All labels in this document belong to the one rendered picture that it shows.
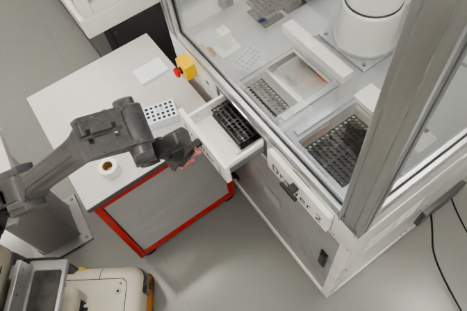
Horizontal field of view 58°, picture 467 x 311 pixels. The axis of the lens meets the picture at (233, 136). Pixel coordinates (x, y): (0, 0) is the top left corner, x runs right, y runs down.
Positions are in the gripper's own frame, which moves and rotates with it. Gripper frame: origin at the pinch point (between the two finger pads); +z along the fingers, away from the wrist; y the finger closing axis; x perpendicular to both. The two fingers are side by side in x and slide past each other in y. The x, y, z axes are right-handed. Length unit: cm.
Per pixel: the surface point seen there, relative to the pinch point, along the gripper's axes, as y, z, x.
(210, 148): 4.9, 1.1, -2.0
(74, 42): -56, 71, 184
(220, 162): 4.8, 1.1, -8.2
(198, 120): 4.2, 10.5, 15.2
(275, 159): 16.6, 9.2, -17.5
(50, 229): -94, 20, 49
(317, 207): 16.6, 9.4, -37.2
